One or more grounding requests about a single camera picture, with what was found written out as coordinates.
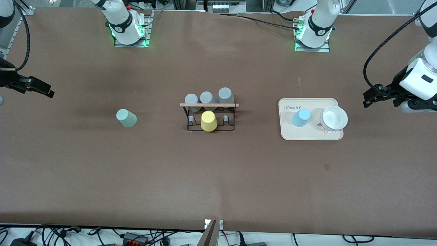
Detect light blue plastic cup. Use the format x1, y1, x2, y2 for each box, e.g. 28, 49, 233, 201
291, 108, 311, 127

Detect mint green plastic cup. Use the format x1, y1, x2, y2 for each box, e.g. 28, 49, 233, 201
116, 109, 138, 128

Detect white bowl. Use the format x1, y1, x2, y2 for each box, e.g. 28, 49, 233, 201
320, 106, 349, 131

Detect beige plastic tray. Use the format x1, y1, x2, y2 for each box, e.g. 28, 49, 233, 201
278, 98, 344, 141

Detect black power adapter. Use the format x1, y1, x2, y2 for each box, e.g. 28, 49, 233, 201
10, 237, 38, 246

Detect grey plastic cup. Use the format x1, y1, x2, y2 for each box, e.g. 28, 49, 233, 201
218, 87, 235, 108
200, 91, 219, 110
185, 94, 201, 112

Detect yellow plastic cup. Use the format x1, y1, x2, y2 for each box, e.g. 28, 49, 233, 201
200, 110, 218, 132

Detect grey power strip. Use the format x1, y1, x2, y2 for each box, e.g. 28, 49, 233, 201
212, 3, 240, 13

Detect grey connector orange levers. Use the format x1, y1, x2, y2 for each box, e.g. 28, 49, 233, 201
123, 232, 149, 246

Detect black plug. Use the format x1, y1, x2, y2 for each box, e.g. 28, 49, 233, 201
237, 232, 267, 246

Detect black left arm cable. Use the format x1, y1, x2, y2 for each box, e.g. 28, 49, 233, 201
363, 2, 437, 90

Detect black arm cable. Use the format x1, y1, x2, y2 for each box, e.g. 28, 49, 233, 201
12, 0, 31, 71
363, 2, 437, 90

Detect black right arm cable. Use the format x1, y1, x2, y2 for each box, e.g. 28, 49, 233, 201
12, 0, 31, 71

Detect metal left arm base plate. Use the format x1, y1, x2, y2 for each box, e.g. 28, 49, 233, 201
294, 17, 331, 53

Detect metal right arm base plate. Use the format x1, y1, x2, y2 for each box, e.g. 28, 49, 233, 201
114, 10, 151, 48

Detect black cable on table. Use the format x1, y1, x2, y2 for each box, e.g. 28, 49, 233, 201
218, 13, 298, 30

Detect black wire cup rack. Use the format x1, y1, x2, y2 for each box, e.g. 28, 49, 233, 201
180, 102, 239, 132

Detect white post bracket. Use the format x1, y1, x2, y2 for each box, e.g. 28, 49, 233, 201
204, 219, 224, 230

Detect grey camera post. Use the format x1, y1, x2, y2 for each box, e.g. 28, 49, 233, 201
197, 220, 219, 246

